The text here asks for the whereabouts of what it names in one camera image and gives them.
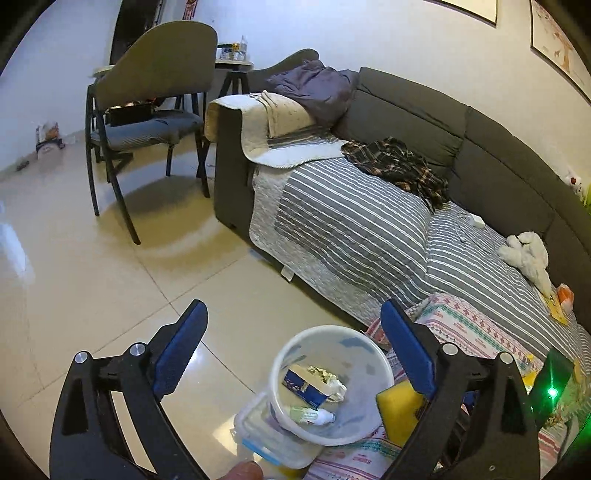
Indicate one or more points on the small side table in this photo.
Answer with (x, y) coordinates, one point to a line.
(233, 69)

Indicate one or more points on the person's left hand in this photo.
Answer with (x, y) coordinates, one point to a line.
(242, 471)

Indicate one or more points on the grey striped blanket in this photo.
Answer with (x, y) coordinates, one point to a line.
(351, 217)

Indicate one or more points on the white bag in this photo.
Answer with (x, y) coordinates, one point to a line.
(48, 138)

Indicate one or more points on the crumpled paper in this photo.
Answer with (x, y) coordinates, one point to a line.
(336, 387)

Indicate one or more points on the framed wall picture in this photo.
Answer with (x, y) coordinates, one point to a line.
(475, 9)

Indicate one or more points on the dark grey sofa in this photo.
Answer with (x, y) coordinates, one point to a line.
(415, 120)

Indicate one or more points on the cluster of small jars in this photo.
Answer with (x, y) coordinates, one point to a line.
(233, 51)

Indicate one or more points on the wall poster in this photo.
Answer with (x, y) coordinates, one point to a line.
(558, 41)

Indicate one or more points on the white plush toy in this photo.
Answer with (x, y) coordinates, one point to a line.
(526, 258)

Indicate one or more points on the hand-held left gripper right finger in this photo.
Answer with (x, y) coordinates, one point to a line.
(408, 350)

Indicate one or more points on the blue cardboard box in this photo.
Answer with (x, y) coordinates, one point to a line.
(300, 383)

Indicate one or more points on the red wall hanging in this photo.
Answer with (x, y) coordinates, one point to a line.
(190, 8)

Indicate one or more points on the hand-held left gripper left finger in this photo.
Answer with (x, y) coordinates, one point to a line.
(178, 355)

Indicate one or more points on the dark plaid cloth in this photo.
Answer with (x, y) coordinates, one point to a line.
(397, 166)

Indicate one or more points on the orange snack packet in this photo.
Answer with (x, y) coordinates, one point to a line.
(565, 295)

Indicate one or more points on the white squeeze tube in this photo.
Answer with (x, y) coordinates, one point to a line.
(318, 417)

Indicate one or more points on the grey jacket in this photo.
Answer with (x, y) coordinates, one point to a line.
(318, 87)

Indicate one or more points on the pink patterned blanket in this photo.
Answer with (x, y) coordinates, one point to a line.
(466, 323)

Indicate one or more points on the beige folded quilt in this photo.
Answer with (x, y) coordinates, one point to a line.
(286, 115)

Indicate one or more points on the white plastic bucket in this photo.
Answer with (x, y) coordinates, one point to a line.
(364, 415)

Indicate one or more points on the clear plastic container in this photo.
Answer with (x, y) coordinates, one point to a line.
(258, 434)

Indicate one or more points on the yellow sponge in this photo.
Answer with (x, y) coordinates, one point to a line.
(397, 415)

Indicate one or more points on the grey-green chair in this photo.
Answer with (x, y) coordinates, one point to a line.
(291, 57)
(157, 60)

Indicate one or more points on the green plush toy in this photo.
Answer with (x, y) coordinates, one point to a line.
(586, 196)

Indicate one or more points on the small white red plush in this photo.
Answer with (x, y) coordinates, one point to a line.
(573, 180)

